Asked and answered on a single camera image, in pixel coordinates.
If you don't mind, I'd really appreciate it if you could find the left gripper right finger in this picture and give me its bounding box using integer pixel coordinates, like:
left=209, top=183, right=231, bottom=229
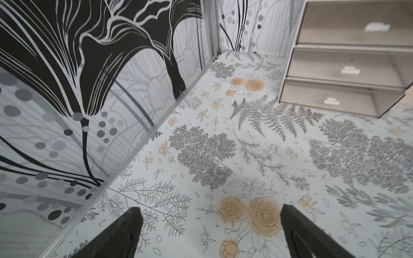
left=280, top=204, right=354, bottom=258

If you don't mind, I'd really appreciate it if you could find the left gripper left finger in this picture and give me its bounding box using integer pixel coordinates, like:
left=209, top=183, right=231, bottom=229
left=73, top=207, right=144, bottom=258

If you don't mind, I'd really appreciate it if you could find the white mini drawer cabinet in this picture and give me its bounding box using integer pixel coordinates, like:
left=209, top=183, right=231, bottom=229
left=279, top=1, right=413, bottom=118

